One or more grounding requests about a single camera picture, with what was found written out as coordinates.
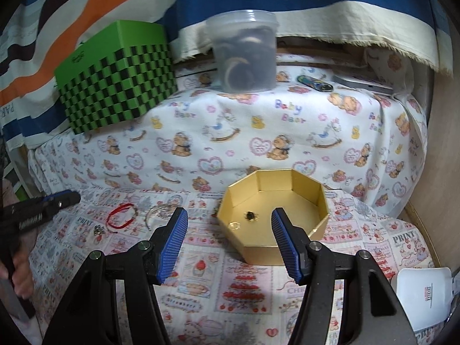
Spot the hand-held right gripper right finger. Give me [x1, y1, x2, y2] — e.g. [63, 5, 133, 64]
[271, 207, 419, 345]

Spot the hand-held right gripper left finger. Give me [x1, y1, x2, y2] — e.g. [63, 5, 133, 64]
[42, 206, 189, 345]

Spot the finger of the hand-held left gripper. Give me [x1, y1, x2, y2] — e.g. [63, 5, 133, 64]
[36, 190, 81, 221]

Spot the silver bangle bracelet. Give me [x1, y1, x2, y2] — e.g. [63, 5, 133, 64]
[144, 204, 179, 229]

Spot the gold octagonal box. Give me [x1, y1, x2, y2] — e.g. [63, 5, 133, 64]
[216, 168, 330, 267]

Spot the red string bracelet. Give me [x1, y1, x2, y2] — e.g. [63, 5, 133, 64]
[107, 203, 139, 229]

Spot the person's left hand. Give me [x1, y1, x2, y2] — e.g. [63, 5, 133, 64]
[0, 250, 34, 300]

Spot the cake printed blanket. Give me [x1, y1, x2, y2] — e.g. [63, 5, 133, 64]
[27, 186, 448, 345]

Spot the bear printed cloth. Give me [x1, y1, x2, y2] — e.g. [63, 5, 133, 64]
[27, 52, 429, 220]

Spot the green checkered box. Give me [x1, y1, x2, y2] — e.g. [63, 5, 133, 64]
[55, 20, 178, 135]

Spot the white plastic packet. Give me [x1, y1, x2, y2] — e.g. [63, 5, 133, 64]
[395, 267, 454, 332]

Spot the colourful lighter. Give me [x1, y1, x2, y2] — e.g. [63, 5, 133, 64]
[297, 75, 334, 92]

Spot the silver phone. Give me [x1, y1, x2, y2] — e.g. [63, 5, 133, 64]
[331, 74, 396, 96]

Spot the clear plastic lidded container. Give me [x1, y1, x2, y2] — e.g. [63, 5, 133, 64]
[205, 9, 280, 93]

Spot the striped cloth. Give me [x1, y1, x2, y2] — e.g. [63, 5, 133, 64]
[0, 0, 454, 152]

